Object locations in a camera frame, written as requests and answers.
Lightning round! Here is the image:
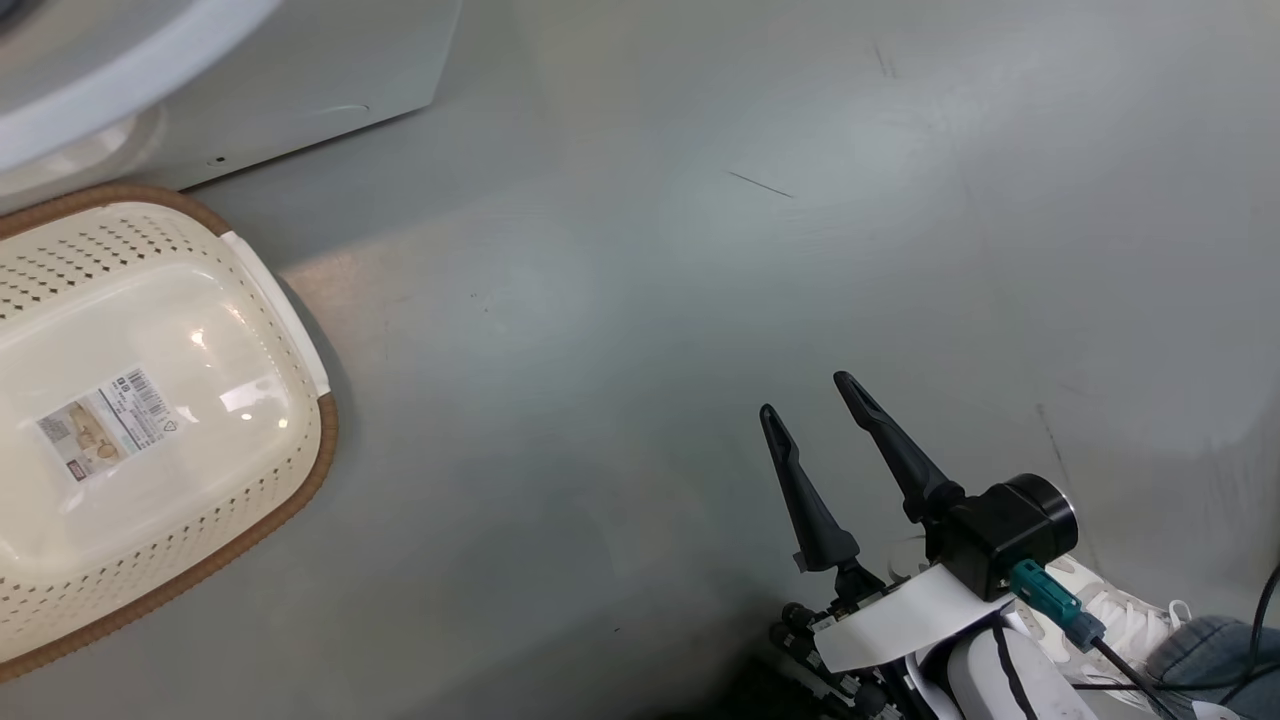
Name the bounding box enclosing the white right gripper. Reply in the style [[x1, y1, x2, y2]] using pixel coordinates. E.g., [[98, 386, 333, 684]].
[[758, 371, 1013, 673]]

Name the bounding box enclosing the cream perforated laundry basket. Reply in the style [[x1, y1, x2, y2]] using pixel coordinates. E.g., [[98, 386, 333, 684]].
[[0, 183, 339, 683]]

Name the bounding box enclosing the white front-load washing machine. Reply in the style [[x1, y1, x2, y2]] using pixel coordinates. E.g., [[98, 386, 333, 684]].
[[0, 0, 463, 216]]

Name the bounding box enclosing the barcode label in basket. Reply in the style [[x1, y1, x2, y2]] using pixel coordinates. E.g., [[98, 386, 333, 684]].
[[37, 367, 181, 483]]

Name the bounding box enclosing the white sneaker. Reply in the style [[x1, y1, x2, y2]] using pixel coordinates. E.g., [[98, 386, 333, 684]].
[[1045, 560, 1196, 683]]

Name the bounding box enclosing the blue jeans leg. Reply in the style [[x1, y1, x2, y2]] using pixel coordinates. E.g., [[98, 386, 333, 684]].
[[1145, 615, 1280, 720]]

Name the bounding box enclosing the black cable with teal plug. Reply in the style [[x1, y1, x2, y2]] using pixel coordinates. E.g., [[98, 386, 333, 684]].
[[1008, 560, 1181, 720]]

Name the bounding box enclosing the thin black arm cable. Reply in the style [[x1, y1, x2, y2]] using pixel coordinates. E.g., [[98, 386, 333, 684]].
[[988, 628, 1033, 720]]

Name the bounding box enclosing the black floor cable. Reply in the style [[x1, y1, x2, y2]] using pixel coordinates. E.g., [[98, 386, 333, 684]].
[[1220, 560, 1280, 706]]

